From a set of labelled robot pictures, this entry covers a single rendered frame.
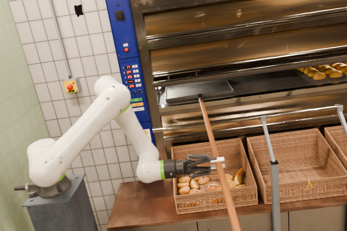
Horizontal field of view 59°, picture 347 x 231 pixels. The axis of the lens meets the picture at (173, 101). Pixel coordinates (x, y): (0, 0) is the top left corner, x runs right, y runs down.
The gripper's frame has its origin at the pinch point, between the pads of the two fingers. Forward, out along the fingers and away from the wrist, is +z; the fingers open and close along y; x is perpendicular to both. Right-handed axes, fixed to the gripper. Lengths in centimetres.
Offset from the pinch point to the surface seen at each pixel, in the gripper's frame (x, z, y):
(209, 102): -89, 6, 1
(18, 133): -52, -124, -8
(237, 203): -39, 14, 57
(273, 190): -28, 35, 41
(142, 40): -89, -37, -52
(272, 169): -28, 35, 26
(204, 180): -68, -6, 56
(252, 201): -40, 23, 57
